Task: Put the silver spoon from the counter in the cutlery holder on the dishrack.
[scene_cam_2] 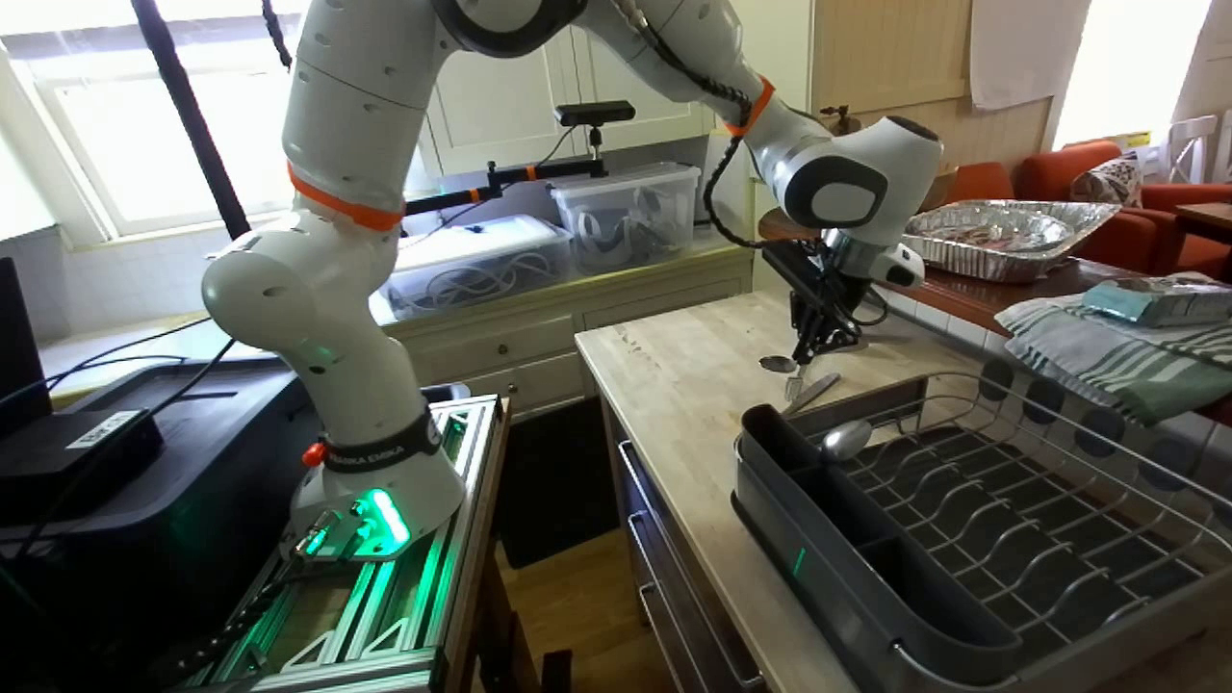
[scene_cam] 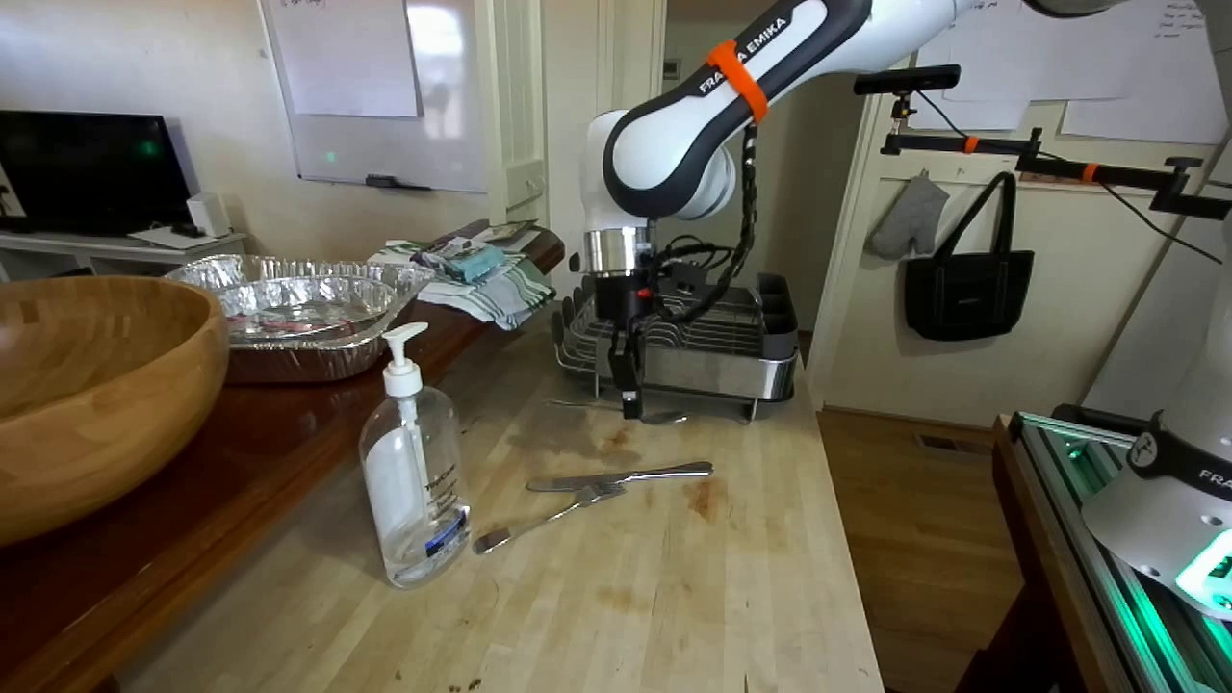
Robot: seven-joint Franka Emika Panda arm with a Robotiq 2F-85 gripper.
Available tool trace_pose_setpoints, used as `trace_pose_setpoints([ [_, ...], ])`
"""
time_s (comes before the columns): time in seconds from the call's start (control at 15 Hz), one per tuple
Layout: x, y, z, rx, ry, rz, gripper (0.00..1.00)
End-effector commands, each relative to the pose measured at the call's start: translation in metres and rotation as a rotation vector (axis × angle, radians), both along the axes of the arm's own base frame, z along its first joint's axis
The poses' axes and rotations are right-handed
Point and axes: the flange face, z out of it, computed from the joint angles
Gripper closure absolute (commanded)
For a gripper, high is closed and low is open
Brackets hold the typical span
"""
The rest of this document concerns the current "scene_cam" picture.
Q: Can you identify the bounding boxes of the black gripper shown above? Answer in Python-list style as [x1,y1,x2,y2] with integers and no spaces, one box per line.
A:
[589,268,646,422]

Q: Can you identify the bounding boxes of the silver spoon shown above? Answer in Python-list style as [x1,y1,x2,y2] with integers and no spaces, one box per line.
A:
[623,395,694,428]

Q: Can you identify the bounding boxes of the black cutlery holder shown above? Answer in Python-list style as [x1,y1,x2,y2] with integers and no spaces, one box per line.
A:
[750,268,804,337]

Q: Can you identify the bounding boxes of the silver table knife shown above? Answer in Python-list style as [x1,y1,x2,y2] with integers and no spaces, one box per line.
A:
[523,460,716,501]

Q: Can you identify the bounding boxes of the grey metal dish rack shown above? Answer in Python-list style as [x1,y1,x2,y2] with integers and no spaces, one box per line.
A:
[550,264,804,420]

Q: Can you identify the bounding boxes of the striped folded kitchen towels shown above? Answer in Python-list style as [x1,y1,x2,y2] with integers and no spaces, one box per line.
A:
[364,218,558,336]

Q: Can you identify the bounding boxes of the silver fork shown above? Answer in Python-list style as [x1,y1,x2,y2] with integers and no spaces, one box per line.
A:
[468,479,631,558]

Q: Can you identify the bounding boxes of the teal folded cloth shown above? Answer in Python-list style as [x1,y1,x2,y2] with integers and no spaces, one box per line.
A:
[440,242,509,284]

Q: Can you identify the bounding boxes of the clear hand sanitizer pump bottle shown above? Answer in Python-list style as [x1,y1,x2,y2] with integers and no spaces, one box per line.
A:
[352,319,472,594]

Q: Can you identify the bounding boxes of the grey oven mitt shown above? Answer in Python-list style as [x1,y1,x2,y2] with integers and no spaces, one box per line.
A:
[861,171,953,263]

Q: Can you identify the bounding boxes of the aluminium foil tray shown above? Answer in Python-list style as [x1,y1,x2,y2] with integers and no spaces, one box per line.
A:
[164,251,424,386]

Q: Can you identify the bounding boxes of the white whiteboard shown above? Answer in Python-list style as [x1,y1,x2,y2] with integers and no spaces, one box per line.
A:
[254,0,492,197]

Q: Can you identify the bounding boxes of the black tote bag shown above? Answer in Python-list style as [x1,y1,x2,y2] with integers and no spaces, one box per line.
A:
[902,168,1035,343]

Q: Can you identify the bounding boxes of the white paper on whiteboard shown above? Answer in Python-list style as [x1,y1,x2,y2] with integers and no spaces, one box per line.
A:
[263,0,424,121]

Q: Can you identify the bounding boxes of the aluminium robot mounting stand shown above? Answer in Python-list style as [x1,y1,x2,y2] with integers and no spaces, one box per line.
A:
[994,404,1232,693]

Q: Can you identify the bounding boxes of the large wooden bowl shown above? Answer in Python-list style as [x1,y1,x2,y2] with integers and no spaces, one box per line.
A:
[0,274,229,550]

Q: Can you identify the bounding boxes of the white desk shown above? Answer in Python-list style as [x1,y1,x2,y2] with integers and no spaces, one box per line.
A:
[0,227,254,279]

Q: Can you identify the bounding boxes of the black monitor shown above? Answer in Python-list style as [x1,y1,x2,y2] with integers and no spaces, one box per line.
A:
[0,109,204,242]

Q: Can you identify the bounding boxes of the black stereo camera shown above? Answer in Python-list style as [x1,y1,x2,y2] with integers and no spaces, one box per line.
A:
[850,60,963,101]

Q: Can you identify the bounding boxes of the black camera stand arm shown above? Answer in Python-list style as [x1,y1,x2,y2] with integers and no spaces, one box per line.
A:
[880,88,1226,218]

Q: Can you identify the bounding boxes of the white wall paper sheet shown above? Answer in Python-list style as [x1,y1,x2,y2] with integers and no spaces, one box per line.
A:
[917,11,1074,130]
[1061,0,1232,146]

